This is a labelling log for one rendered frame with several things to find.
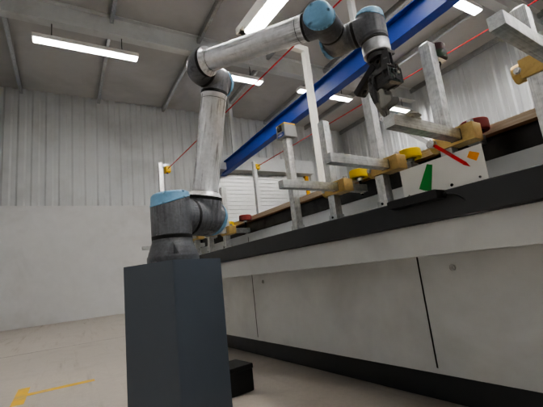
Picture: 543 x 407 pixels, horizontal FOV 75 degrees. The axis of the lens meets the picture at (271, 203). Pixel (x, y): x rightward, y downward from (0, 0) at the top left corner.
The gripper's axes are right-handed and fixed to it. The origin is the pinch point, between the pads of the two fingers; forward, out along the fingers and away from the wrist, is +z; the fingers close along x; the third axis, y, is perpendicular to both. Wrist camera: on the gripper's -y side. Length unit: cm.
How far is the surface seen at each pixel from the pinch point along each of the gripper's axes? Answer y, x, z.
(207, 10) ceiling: -404, 145, -405
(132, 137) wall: -776, 100, -318
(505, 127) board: 23.6, 24.4, 10.9
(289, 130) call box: -58, 7, -20
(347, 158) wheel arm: -5.4, -14.4, 14.1
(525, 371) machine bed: 11, 28, 83
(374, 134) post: -9.5, 6.1, 1.9
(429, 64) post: 15.0, 6.2, -11.0
